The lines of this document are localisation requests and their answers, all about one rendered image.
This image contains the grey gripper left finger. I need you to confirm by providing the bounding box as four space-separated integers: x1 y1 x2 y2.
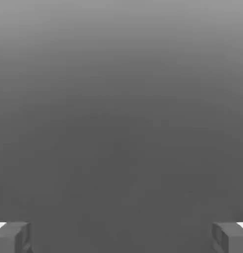
0 221 33 253

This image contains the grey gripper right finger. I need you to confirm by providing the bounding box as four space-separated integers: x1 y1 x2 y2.
210 221 243 253

